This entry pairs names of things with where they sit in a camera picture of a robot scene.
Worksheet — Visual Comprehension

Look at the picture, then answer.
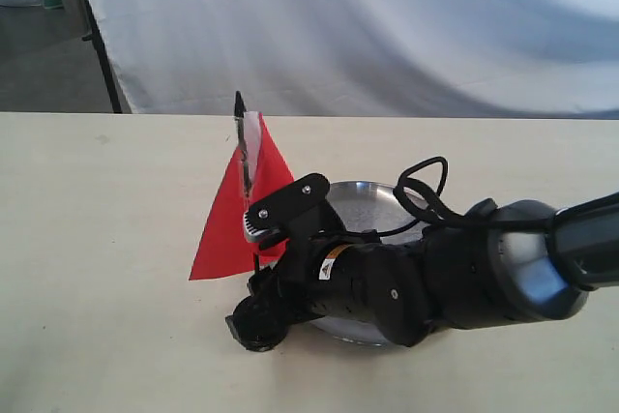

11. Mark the black backdrop stand pole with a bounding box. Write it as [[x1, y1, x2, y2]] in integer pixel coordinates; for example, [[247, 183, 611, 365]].
[[80, 0, 123, 114]]

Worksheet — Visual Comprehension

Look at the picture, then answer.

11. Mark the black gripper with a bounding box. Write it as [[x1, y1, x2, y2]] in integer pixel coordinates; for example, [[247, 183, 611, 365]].
[[225, 173, 434, 352]]

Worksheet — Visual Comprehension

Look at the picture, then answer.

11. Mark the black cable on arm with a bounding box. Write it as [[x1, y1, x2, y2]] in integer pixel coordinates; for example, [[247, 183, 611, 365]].
[[376, 156, 489, 240]]

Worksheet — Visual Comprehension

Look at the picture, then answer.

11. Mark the black round object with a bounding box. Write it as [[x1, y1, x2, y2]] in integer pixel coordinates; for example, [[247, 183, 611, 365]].
[[225, 296, 288, 352]]

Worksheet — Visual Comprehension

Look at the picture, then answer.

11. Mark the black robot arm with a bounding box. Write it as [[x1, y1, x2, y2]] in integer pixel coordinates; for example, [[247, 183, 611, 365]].
[[226, 173, 618, 352]]

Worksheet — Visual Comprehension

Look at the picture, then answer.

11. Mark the round stainless steel plate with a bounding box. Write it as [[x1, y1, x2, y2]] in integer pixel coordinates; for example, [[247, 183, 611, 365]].
[[309, 181, 430, 347]]

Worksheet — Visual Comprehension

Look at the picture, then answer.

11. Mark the white backdrop cloth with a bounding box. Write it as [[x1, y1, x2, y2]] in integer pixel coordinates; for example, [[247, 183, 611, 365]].
[[89, 0, 618, 119]]

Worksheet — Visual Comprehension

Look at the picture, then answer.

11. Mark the red flag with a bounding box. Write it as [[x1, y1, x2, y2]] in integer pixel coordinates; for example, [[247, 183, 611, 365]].
[[190, 92, 294, 280]]

